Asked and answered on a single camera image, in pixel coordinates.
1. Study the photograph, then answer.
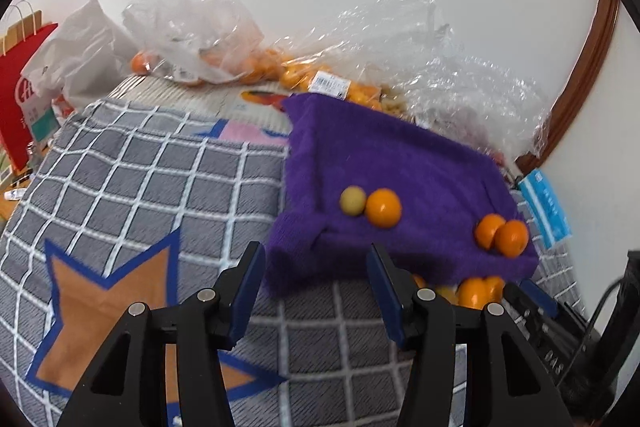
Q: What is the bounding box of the cloudy plastic bag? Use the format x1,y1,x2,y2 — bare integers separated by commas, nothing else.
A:
121,0,266,86

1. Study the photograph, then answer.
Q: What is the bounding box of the red paper bag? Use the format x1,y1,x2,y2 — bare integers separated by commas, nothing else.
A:
0,23,60,172

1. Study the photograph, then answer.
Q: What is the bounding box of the grey checked blanket with stars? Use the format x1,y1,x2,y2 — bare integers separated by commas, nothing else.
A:
0,99,591,427

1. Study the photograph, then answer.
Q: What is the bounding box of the pile of beige longans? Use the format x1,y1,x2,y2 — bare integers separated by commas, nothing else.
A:
377,89,408,115

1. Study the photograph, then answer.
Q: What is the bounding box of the pile of bagged tangerines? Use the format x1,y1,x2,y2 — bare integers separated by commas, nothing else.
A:
130,48,281,86
279,61,388,110

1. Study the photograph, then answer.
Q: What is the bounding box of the purple towel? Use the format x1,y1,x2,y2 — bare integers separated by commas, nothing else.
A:
264,93,540,295

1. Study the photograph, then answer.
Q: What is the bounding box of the brown wooden door frame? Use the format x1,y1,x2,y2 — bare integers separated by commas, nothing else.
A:
515,0,621,175

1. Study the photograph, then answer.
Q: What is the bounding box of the clear crumpled plastic bag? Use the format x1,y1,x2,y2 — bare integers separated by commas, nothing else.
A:
400,52,553,168

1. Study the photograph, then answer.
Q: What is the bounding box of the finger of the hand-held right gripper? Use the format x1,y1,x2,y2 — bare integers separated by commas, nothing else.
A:
502,283,548,334
520,279,559,318

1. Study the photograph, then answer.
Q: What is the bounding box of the clear plastic bag white label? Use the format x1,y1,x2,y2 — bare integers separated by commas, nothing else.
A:
272,0,463,118

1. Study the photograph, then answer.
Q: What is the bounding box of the green and white box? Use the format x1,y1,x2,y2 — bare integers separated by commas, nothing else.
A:
22,99,57,142

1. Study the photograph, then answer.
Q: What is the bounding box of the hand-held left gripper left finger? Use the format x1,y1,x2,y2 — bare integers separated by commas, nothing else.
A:
55,242,267,427

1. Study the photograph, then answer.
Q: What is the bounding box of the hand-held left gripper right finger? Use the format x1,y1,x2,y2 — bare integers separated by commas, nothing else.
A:
366,243,571,427

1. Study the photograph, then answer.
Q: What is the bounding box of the blue tissue pack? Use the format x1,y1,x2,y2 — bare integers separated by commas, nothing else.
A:
517,169,573,250

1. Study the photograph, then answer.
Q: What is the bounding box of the brown paper bag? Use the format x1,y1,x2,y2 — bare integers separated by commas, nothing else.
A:
0,2,45,55

